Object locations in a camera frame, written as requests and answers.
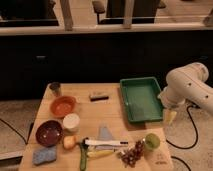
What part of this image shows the black whiteboard eraser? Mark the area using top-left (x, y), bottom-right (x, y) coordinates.
top-left (89, 94), bottom-right (109, 102)

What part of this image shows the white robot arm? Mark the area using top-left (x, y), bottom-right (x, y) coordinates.
top-left (158, 62), bottom-right (213, 125)

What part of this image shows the green apple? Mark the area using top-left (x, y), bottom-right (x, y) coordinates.
top-left (144, 133), bottom-right (160, 151)

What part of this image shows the green plastic tray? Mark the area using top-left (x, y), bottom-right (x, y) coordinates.
top-left (120, 77), bottom-right (163, 124)

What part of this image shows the purple grape bunch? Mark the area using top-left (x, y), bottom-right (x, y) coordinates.
top-left (117, 141), bottom-right (144, 168)

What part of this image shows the blue grey cloth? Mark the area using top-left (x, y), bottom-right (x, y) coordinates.
top-left (95, 125), bottom-right (114, 150)

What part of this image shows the yellow corn cob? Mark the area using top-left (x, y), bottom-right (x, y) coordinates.
top-left (87, 150), bottom-right (114, 158)

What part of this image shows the white marker pen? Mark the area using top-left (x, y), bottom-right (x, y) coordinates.
top-left (85, 139), bottom-right (129, 146)

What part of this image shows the green cucumber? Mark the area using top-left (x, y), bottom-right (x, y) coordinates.
top-left (78, 139), bottom-right (88, 171)

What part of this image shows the white round container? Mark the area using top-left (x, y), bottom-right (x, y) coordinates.
top-left (63, 113), bottom-right (80, 132)

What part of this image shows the yellow onion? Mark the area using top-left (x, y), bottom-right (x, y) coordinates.
top-left (63, 136), bottom-right (76, 149)

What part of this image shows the orange bowl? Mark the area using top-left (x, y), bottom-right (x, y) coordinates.
top-left (50, 96), bottom-right (76, 118)

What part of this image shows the dark metal cup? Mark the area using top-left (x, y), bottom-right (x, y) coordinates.
top-left (49, 82), bottom-right (61, 97)

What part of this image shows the dark red bowl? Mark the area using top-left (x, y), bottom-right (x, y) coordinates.
top-left (35, 120), bottom-right (63, 147)

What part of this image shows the blue sponge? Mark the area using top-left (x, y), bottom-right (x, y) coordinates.
top-left (32, 146), bottom-right (57, 165)

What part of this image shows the black floor cable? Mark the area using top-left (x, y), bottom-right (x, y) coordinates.
top-left (165, 105), bottom-right (200, 171)

